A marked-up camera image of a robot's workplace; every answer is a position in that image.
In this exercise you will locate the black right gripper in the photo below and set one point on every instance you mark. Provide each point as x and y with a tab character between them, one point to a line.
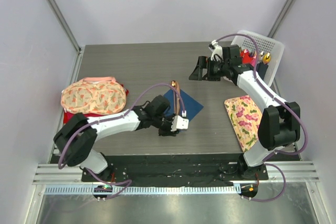
197	75

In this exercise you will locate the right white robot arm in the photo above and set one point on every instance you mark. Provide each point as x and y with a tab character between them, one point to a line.
279	125

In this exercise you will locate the white plastic basket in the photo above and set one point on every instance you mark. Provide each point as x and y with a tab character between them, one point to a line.
265	44

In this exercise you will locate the floral mesh laundry bag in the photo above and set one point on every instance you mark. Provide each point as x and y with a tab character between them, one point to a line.
95	82

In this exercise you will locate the red napkin stack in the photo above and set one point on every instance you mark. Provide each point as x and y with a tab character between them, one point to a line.
69	117

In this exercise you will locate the rose gold spoon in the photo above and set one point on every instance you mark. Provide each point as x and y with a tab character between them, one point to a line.
174	95

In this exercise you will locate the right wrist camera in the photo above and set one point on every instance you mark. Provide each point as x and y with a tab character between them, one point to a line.
217	51

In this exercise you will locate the blue paper napkin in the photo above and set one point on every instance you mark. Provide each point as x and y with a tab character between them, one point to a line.
193	107

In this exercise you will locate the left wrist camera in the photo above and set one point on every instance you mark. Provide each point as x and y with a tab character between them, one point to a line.
180	122

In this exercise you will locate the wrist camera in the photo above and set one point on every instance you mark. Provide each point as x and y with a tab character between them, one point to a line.
180	122
217	51

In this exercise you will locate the dark blue rolled napkin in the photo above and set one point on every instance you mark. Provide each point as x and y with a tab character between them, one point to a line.
261	70

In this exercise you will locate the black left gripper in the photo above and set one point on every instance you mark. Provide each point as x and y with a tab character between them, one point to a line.
167	131

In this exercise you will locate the gold spoon in basket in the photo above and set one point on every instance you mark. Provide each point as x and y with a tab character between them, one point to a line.
266	58

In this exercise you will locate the floral tray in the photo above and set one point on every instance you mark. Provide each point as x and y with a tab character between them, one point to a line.
245	118

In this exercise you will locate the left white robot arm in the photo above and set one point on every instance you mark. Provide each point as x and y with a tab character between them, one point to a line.
76	138

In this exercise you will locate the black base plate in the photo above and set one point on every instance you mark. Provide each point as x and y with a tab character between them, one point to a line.
190	170

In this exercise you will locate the red rolled napkin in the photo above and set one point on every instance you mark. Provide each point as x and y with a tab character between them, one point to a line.
245	55

